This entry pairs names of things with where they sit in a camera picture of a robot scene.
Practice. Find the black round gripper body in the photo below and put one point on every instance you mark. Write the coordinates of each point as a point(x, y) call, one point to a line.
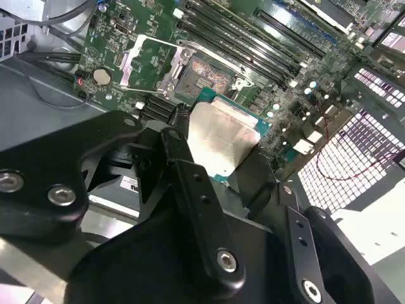
point(142, 269)

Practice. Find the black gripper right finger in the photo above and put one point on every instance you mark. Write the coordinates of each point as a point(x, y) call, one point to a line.
point(292, 215)

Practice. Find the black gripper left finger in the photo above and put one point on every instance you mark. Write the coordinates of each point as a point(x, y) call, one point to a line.
point(47, 158)

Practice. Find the silver topped green CPU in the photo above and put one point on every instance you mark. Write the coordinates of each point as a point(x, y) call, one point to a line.
point(221, 136)

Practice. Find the metal socket cover frame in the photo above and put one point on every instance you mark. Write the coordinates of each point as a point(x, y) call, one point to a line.
point(128, 63)

